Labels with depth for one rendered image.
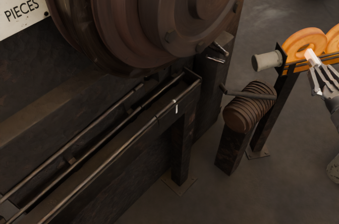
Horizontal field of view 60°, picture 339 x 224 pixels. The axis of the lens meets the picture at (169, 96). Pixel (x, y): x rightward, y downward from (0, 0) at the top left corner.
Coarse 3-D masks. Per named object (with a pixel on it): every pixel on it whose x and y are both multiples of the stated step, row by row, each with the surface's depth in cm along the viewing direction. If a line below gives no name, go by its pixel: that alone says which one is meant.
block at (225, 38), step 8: (224, 32) 93; (216, 40) 90; (224, 40) 90; (232, 40) 92; (208, 48) 93; (224, 48) 90; (232, 48) 96; (200, 56) 98; (216, 56) 92; (200, 64) 100; (208, 64) 97; (216, 64) 94; (224, 64) 98; (200, 72) 103; (208, 72) 100; (216, 72) 97; (224, 72) 102; (208, 80) 102; (216, 80) 101; (224, 80) 107; (208, 88) 105; (216, 88) 105
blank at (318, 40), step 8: (296, 32) 97; (304, 32) 96; (312, 32) 95; (320, 32) 96; (288, 40) 99; (296, 40) 96; (304, 40) 97; (312, 40) 98; (320, 40) 99; (288, 48) 98; (296, 48) 99; (312, 48) 102; (320, 48) 102; (288, 56) 101; (296, 56) 103; (304, 56) 104
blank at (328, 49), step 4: (332, 28) 99; (336, 28) 98; (328, 32) 100; (332, 32) 99; (336, 32) 98; (328, 36) 100; (332, 36) 99; (336, 36) 99; (328, 40) 100; (332, 40) 100; (336, 40) 100; (328, 44) 101; (332, 44) 102; (336, 44) 102; (328, 48) 103; (332, 48) 103; (336, 48) 104; (328, 52) 105
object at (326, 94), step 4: (332, 84) 91; (324, 88) 90; (324, 92) 89; (328, 92) 89; (336, 92) 89; (324, 96) 88; (328, 96) 88; (332, 96) 88; (336, 96) 86; (324, 100) 89; (328, 100) 88; (332, 100) 86; (336, 100) 85; (328, 104) 88; (332, 104) 86; (336, 104) 85; (328, 108) 88; (332, 108) 86; (336, 108) 85; (332, 112) 87
